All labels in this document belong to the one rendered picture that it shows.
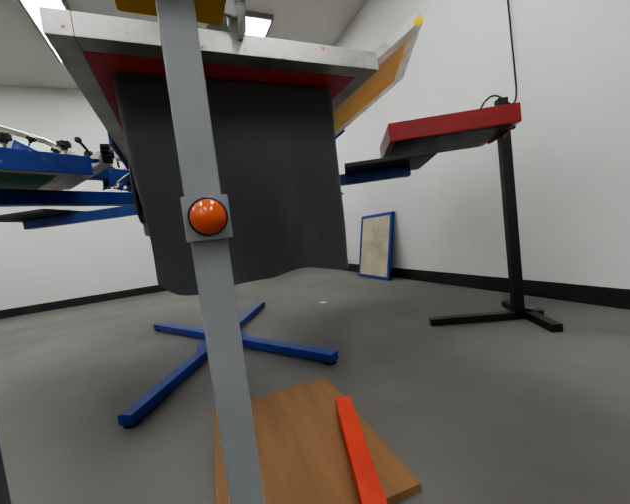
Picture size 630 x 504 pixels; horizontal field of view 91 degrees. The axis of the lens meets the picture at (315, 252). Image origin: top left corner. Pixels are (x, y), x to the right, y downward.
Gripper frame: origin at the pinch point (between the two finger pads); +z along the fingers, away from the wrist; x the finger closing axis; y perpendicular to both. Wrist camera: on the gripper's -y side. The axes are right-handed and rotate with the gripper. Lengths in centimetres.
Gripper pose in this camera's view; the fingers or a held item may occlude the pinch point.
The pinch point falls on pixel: (240, 44)
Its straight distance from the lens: 70.4
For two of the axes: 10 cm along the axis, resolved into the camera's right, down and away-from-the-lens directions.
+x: 3.9, 0.1, -9.2
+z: 1.2, 9.9, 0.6
